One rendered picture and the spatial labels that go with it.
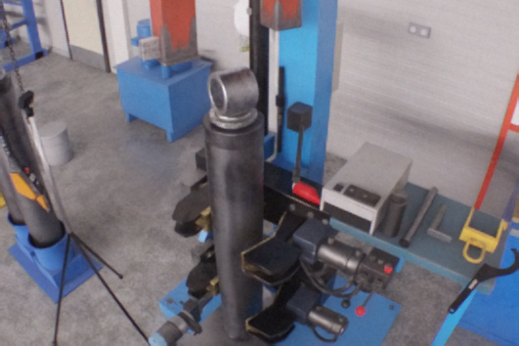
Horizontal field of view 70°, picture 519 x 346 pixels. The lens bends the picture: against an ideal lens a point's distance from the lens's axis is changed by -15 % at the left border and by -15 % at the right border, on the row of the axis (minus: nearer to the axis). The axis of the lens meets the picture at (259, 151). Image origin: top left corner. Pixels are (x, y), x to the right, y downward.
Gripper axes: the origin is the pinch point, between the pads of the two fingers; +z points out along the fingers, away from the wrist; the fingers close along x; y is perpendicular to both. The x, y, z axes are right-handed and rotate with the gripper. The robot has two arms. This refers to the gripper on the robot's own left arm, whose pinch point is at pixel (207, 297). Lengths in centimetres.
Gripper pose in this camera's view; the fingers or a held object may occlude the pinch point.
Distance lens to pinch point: 191.5
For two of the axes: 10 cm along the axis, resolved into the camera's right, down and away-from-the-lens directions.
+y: -8.1, -3.3, 4.9
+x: 0.0, 8.3, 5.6
